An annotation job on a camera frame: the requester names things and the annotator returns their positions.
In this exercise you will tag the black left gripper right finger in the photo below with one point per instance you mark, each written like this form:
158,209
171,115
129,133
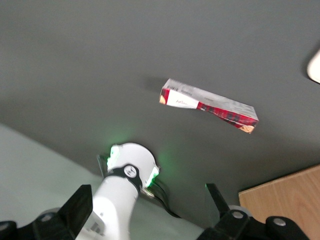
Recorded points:
225,215

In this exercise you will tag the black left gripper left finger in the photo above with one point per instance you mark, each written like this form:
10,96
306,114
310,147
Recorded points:
75,212

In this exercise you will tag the red cookie box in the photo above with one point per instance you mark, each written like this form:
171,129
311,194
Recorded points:
226,113

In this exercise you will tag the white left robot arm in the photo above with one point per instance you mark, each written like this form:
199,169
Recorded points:
120,190

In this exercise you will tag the white plastic tray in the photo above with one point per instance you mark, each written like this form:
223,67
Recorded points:
314,67

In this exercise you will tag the wooden drawer cabinet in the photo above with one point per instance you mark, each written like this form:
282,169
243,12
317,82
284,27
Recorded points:
285,202

